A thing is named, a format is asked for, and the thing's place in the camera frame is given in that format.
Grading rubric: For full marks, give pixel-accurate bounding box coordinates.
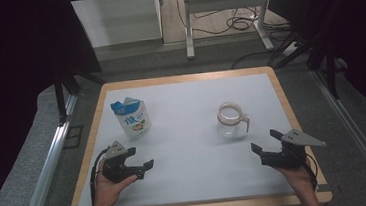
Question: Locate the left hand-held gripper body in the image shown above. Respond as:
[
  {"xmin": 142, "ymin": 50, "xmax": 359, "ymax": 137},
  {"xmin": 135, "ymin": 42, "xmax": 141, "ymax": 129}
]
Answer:
[{"xmin": 99, "ymin": 138, "xmax": 138, "ymax": 184}]

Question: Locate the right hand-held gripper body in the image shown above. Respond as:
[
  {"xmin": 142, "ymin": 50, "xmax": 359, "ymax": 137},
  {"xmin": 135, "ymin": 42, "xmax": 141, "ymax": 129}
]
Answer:
[{"xmin": 267, "ymin": 126, "xmax": 329, "ymax": 171}]

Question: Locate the white and blue salt bag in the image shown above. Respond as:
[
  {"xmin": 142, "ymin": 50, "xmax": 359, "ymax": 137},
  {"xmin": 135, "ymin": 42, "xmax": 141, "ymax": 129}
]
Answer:
[{"xmin": 109, "ymin": 94, "xmax": 154, "ymax": 143}]

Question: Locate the glass jar with tan rim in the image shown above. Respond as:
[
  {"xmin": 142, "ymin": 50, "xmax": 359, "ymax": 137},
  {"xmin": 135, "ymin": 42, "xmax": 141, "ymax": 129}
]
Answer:
[{"xmin": 214, "ymin": 99, "xmax": 252, "ymax": 141}]

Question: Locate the person's left hand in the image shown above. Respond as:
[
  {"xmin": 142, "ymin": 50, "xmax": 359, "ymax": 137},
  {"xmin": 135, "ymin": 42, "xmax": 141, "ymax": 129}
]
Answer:
[{"xmin": 90, "ymin": 156, "xmax": 142, "ymax": 206}]

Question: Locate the person's right hand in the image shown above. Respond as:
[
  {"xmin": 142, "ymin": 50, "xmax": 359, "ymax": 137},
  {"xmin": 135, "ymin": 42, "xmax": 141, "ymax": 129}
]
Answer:
[{"xmin": 273, "ymin": 156, "xmax": 319, "ymax": 201}]

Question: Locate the light grey table mat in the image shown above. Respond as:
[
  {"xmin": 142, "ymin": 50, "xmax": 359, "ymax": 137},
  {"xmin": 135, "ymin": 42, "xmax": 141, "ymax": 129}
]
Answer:
[{"xmin": 66, "ymin": 69, "xmax": 320, "ymax": 206}]

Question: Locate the black stand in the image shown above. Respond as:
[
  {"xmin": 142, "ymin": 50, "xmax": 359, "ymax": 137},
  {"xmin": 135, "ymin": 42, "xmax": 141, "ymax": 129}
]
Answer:
[
  {"xmin": 52, "ymin": 68, "xmax": 110, "ymax": 125},
  {"xmin": 264, "ymin": 27, "xmax": 350, "ymax": 106}
]

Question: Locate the wooden-edged table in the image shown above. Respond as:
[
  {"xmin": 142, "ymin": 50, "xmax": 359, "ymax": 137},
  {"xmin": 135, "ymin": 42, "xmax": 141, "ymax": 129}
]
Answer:
[{"xmin": 56, "ymin": 61, "xmax": 334, "ymax": 206}]

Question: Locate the dark curtain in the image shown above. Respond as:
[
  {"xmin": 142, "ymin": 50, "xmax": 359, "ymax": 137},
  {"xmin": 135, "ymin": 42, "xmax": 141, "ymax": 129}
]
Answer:
[
  {"xmin": 0, "ymin": 0, "xmax": 115, "ymax": 206},
  {"xmin": 268, "ymin": 0, "xmax": 366, "ymax": 139}
]

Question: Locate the white cabinet panel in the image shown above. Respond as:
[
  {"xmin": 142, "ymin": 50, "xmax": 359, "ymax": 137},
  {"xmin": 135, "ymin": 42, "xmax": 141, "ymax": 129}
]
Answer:
[{"xmin": 71, "ymin": 0, "xmax": 164, "ymax": 50}]

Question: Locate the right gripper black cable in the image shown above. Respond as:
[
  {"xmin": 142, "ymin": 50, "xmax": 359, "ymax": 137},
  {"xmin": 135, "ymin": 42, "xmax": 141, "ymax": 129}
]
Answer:
[{"xmin": 304, "ymin": 151, "xmax": 321, "ymax": 191}]

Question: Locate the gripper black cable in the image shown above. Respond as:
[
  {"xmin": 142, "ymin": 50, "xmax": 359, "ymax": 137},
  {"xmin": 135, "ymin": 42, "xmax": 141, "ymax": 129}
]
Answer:
[
  {"xmin": 86, "ymin": 147, "xmax": 115, "ymax": 206},
  {"xmin": 304, "ymin": 151, "xmax": 321, "ymax": 191}
]

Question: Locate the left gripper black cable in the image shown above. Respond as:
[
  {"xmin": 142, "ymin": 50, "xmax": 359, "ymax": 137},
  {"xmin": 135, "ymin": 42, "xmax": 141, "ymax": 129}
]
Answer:
[{"xmin": 86, "ymin": 147, "xmax": 115, "ymax": 206}]

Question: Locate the black floor bracket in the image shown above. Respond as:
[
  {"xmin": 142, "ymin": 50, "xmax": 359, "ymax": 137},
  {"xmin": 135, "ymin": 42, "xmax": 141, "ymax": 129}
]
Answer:
[{"xmin": 61, "ymin": 125, "xmax": 86, "ymax": 150}]

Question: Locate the aluminium rail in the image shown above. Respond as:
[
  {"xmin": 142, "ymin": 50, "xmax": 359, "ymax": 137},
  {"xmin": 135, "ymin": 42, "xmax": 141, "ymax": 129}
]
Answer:
[
  {"xmin": 312, "ymin": 65, "xmax": 366, "ymax": 206},
  {"xmin": 6, "ymin": 93, "xmax": 88, "ymax": 206}
]

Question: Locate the single black floor cable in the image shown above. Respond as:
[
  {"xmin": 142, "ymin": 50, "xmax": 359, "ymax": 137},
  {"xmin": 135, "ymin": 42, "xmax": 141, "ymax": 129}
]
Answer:
[{"xmin": 229, "ymin": 50, "xmax": 271, "ymax": 71}]

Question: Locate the black floor cable bundle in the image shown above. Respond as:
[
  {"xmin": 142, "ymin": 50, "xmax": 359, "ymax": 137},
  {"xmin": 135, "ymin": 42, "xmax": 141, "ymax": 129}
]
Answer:
[{"xmin": 175, "ymin": 0, "xmax": 294, "ymax": 41}]

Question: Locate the white metal desk frame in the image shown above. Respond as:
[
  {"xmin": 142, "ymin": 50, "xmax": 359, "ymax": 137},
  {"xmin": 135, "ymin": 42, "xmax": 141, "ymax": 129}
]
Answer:
[{"xmin": 181, "ymin": 0, "xmax": 276, "ymax": 60}]

